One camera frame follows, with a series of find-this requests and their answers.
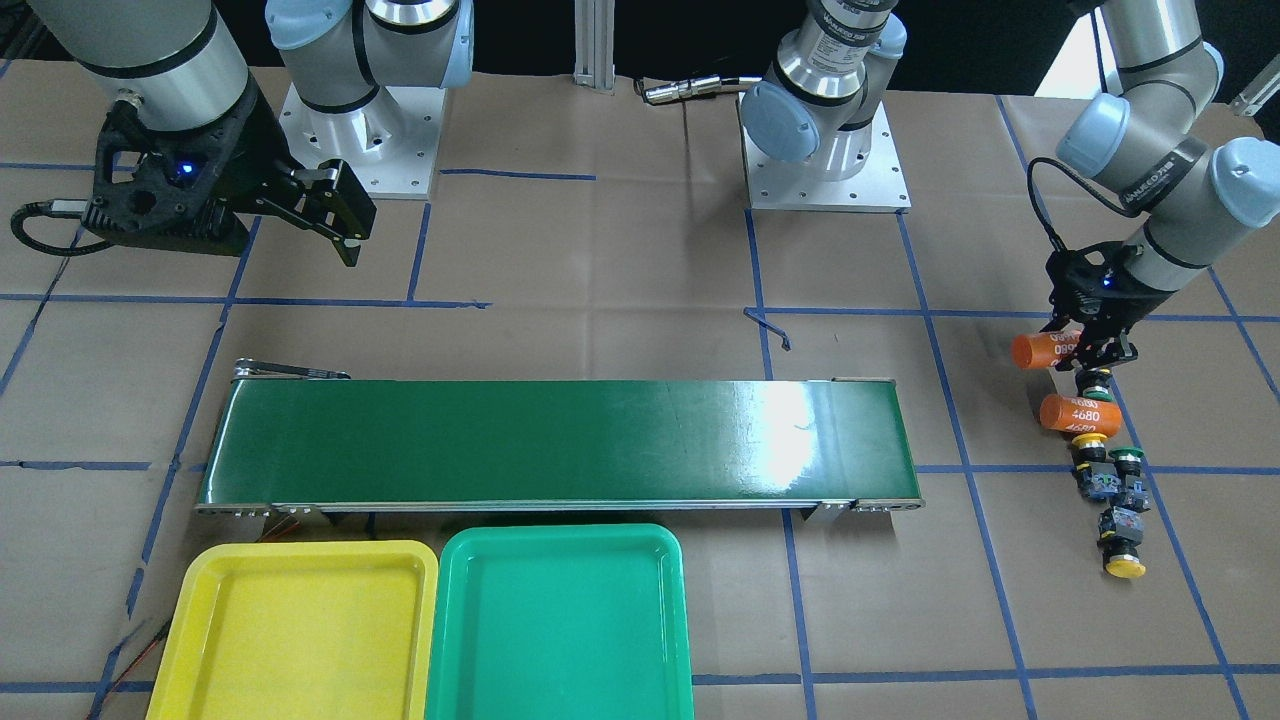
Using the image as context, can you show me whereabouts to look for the aluminium frame post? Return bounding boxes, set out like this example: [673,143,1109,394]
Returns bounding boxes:
[572,0,616,95]

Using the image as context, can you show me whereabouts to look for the yellow push button far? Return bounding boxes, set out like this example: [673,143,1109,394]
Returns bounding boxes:
[1097,506,1146,580]

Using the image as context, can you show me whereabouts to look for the yellow push button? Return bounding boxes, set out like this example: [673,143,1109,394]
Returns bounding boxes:
[1070,432,1121,503]
[1097,506,1146,580]

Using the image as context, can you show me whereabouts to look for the green push button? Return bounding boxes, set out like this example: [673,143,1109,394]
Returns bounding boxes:
[1108,446,1151,514]
[1074,368,1115,404]

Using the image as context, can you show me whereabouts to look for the yellow plastic tray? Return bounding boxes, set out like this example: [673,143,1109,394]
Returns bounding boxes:
[147,539,438,719]

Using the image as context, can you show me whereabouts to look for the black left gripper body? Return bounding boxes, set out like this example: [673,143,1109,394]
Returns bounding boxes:
[1044,240,1153,347]

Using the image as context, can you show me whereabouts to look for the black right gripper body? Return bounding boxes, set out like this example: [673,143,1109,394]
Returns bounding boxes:
[82,77,303,256]

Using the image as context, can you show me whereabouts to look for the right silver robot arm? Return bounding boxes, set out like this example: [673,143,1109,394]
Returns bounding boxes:
[10,1,475,266]

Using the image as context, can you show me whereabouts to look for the green conveyor belt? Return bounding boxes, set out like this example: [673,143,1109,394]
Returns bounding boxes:
[195,374,924,515]

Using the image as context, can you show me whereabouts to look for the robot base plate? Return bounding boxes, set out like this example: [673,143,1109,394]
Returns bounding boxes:
[741,105,913,213]
[279,86,448,201]

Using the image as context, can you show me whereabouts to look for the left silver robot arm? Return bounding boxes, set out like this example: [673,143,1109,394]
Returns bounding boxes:
[739,1,1277,372]

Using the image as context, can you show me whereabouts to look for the green plastic tray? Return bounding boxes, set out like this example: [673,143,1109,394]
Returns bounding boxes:
[426,524,695,719]

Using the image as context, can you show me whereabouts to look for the orange cylinder marked 4680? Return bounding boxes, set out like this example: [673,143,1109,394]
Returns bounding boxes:
[1010,329,1082,372]

